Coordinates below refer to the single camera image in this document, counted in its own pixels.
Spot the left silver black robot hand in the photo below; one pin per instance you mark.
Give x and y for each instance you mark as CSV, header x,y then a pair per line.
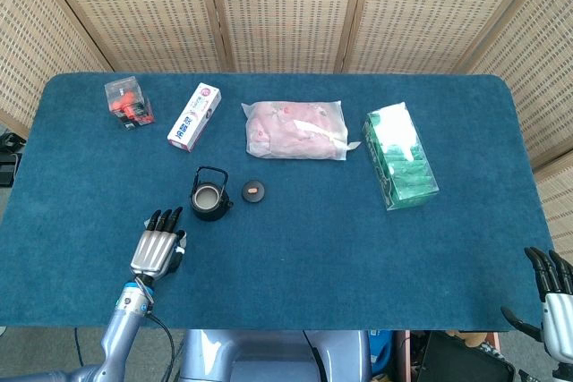
x,y
152,250

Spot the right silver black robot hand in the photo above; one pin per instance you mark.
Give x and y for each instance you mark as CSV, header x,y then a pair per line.
x,y
557,310

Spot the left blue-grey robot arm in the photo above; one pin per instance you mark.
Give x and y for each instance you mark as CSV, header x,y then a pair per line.
x,y
121,333

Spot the black cast iron teapot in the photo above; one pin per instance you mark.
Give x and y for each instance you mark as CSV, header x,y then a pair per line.
x,y
210,212

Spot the black teapot lid orange knob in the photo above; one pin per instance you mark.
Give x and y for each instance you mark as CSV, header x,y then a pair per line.
x,y
254,192

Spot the frosted bag of pink items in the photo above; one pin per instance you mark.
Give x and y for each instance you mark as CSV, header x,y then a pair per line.
x,y
295,131

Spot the clear box green tea packets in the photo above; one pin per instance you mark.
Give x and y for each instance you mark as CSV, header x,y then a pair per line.
x,y
403,163

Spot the black flat case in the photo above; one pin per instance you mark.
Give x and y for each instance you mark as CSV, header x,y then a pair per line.
x,y
465,362

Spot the white pink toothpaste box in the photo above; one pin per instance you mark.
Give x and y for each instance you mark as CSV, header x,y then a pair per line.
x,y
192,120

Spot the clear box red black items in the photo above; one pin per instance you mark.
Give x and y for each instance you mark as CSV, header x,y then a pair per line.
x,y
130,104

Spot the blue-grey robot torso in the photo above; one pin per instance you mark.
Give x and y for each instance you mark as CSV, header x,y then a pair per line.
x,y
268,355

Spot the blue table cloth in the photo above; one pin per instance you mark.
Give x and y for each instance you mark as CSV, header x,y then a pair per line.
x,y
313,257

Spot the black floor equipment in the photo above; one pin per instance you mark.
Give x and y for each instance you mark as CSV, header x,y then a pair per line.
x,y
8,163

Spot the woven wicker folding screen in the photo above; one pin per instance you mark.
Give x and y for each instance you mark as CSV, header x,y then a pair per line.
x,y
286,11

